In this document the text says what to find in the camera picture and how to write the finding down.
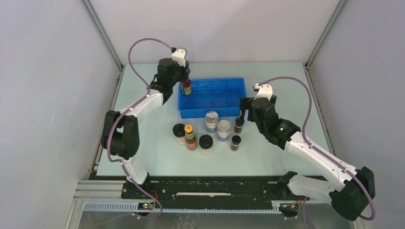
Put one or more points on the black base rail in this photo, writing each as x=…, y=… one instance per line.
x=249, y=191

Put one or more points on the silver lid jar front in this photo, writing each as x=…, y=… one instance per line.
x=223, y=131

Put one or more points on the black lid jar left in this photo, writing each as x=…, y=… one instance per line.
x=179, y=133

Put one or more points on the black lid jar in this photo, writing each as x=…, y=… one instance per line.
x=206, y=145
x=179, y=133

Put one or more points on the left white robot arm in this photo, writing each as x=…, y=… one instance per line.
x=121, y=136

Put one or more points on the small dark bottle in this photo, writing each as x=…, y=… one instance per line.
x=235, y=142
x=237, y=128

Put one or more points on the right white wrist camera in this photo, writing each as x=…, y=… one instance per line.
x=263, y=91

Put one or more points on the white slotted cable duct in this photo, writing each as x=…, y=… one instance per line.
x=111, y=206

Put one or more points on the small dark bottle rear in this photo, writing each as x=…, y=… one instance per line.
x=237, y=128

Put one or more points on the silver lid jar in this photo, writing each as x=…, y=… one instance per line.
x=223, y=131
x=211, y=122

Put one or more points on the black lid jar front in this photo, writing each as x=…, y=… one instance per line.
x=206, y=145

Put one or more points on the red sauce bottle yellow cap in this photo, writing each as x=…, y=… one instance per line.
x=190, y=137

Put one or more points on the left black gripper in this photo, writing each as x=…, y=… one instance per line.
x=185, y=71

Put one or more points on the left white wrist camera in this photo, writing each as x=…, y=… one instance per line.
x=178, y=54

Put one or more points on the blue plastic bin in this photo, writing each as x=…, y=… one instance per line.
x=221, y=95

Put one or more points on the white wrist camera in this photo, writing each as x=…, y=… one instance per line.
x=263, y=91
x=178, y=54

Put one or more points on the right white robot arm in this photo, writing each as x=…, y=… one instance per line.
x=348, y=189

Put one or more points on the small dark bottle front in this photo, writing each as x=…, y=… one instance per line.
x=235, y=142

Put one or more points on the red sauce bottle green label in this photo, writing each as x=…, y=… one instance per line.
x=186, y=88

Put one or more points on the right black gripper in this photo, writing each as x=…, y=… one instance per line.
x=245, y=104

